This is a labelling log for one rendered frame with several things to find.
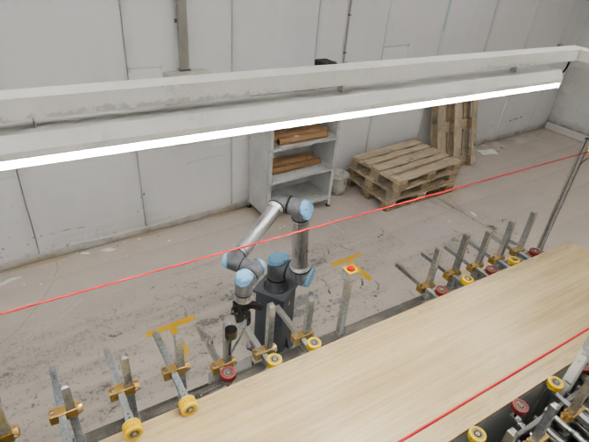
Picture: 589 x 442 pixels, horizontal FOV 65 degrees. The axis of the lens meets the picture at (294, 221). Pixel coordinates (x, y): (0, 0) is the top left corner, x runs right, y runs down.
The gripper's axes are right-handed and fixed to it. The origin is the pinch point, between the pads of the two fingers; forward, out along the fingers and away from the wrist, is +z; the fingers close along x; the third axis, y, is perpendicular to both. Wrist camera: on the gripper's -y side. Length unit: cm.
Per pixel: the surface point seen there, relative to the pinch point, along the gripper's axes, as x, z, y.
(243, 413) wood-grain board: 42.2, 8.4, 21.7
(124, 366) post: 9, -13, 65
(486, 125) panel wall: -283, 59, -575
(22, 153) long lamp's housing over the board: 48, -135, 84
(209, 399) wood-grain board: 28.0, 8.5, 32.4
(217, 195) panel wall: -258, 71, -93
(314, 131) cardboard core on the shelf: -231, 0, -195
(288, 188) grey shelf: -256, 81, -184
